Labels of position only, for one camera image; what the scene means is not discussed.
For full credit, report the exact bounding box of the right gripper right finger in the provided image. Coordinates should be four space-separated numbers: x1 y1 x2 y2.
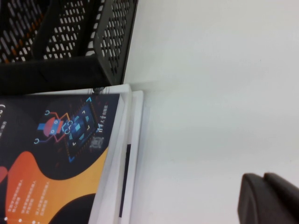
263 172 299 217

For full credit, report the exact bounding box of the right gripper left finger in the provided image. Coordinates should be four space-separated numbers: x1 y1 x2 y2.
237 173 299 224

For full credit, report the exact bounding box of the white book with dark stripe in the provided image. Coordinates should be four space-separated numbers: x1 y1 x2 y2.
118 90 143 224

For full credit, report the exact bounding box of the dark book with robot print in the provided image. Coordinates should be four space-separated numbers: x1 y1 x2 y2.
0 93 121 224

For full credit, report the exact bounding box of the black plastic three-slot book stand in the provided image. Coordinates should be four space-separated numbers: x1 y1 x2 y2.
0 0 139 96

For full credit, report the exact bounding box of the small dark clip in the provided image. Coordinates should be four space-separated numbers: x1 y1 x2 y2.
90 85 110 96

